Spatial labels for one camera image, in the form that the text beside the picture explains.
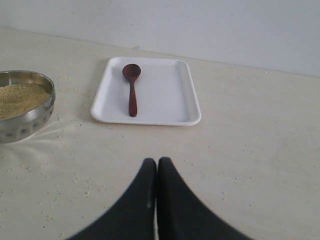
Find dark red wooden spoon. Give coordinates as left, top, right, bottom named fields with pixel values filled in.
left=122, top=63, right=142, bottom=117

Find yellow millet grains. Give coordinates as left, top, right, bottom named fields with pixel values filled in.
left=0, top=83, right=50, bottom=120

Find white plastic tray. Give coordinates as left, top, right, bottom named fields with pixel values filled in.
left=90, top=56, right=202, bottom=126

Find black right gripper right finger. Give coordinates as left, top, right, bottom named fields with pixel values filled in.
left=156, top=157, right=250, bottom=240

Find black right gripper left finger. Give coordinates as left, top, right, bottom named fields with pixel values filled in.
left=70, top=158, right=157, bottom=240

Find stainless steel bowl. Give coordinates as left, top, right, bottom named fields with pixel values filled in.
left=0, top=70, right=56, bottom=144

